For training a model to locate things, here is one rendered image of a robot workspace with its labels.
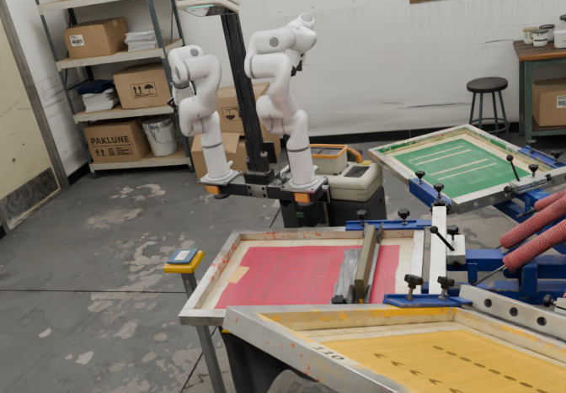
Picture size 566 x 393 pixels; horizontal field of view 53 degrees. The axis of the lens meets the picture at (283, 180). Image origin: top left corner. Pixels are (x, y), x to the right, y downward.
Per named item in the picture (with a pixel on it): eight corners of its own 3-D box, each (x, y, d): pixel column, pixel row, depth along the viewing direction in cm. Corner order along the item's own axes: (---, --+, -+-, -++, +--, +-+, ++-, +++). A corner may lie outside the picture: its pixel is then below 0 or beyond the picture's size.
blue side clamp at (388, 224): (346, 241, 227) (344, 226, 225) (348, 236, 232) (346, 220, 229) (424, 241, 219) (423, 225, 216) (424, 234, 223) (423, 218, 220)
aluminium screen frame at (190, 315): (180, 325, 194) (178, 315, 192) (236, 236, 245) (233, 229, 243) (419, 331, 171) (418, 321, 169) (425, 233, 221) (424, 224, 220)
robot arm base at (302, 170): (301, 172, 249) (295, 139, 243) (327, 173, 243) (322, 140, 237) (284, 187, 237) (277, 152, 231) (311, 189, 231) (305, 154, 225)
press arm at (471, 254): (446, 271, 189) (445, 258, 187) (446, 262, 195) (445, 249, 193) (503, 271, 184) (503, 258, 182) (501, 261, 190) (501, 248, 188)
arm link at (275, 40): (282, 77, 204) (243, 82, 208) (298, 68, 222) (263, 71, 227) (275, 31, 199) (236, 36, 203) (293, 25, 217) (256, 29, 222)
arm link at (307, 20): (303, 34, 230) (282, 23, 231) (296, 55, 238) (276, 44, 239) (318, 17, 239) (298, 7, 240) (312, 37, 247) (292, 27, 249)
